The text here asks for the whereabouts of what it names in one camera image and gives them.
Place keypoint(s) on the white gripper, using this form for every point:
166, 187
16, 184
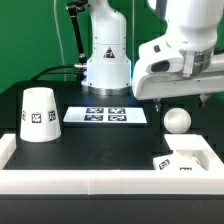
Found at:
164, 85

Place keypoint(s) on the white lamp bulb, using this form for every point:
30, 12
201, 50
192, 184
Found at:
177, 121

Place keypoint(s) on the white lamp base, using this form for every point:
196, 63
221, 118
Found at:
188, 153

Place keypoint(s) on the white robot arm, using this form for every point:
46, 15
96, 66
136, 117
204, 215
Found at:
191, 29

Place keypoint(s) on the white lamp shade cone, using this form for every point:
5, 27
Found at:
39, 117

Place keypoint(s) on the white marker sheet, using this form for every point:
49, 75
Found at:
115, 115

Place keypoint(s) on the white U-shaped fence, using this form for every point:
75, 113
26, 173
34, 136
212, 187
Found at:
95, 182

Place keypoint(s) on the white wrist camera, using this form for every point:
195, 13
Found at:
158, 56

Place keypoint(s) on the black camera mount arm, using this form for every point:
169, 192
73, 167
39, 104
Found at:
74, 8

